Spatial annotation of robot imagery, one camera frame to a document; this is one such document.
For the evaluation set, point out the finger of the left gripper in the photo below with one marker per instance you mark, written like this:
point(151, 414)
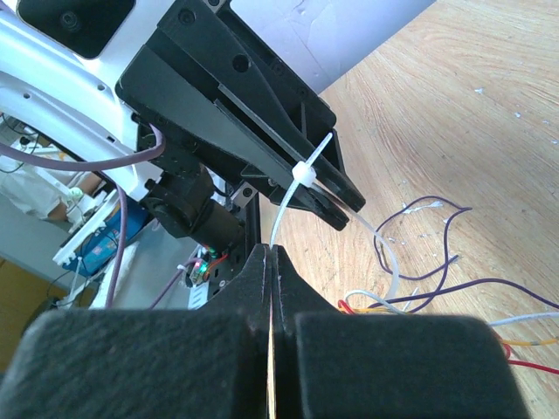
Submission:
point(193, 25)
point(251, 117)

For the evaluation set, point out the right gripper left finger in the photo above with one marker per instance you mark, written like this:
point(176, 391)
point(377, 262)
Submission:
point(208, 363)

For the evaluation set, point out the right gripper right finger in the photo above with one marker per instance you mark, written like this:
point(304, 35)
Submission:
point(334, 365)

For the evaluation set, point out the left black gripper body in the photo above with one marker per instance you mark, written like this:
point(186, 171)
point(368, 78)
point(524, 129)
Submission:
point(193, 200)

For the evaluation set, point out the white zip tie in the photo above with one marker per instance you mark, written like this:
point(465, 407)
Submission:
point(304, 175)

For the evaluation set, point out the left green circuit board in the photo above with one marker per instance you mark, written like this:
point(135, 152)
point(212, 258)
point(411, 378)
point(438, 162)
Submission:
point(206, 262)

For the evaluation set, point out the black aluminium frame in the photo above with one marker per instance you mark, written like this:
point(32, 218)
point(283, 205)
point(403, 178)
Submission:
point(231, 263)

